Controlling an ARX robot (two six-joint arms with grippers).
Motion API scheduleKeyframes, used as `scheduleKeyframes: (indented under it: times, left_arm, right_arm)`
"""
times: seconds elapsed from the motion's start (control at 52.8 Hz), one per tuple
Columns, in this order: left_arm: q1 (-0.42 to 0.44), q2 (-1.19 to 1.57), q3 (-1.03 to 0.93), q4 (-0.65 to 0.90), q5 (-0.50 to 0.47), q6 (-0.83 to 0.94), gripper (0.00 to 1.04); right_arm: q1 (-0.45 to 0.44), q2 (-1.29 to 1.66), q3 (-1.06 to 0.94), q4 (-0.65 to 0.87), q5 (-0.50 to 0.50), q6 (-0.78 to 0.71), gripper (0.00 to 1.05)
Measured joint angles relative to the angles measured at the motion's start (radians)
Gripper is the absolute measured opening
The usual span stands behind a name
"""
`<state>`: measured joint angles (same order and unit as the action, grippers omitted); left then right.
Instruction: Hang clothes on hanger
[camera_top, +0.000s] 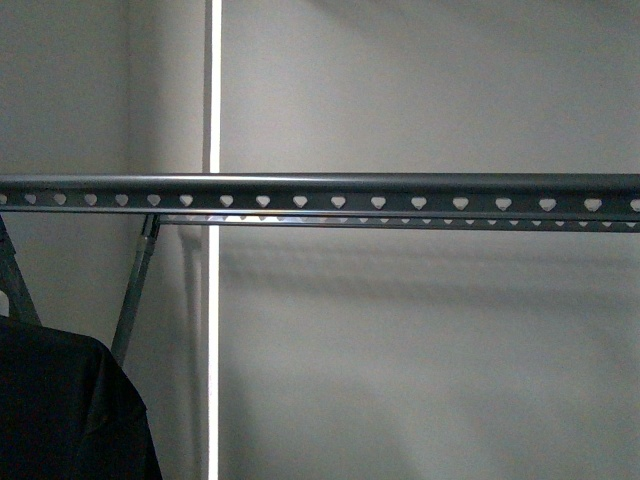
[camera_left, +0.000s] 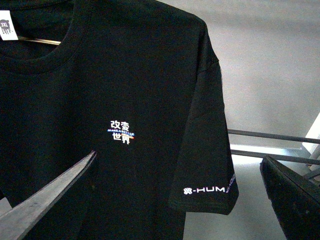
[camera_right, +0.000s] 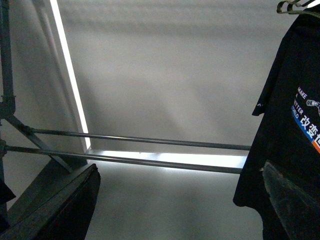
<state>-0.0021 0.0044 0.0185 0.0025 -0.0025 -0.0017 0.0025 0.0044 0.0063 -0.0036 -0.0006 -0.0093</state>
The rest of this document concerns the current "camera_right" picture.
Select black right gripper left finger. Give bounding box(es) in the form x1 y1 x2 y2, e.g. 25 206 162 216
0 164 101 240

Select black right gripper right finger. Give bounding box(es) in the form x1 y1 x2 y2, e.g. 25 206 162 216
262 161 320 240

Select white wall light strip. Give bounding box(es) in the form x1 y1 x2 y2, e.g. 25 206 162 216
49 0 246 169

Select metal clothes hanger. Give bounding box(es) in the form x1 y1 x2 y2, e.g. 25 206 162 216
276 0 316 15

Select grey clothes drying rack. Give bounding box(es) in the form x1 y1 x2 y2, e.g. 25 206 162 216
0 0 250 174

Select black printed t-shirt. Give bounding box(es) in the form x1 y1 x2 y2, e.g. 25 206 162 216
233 5 320 240

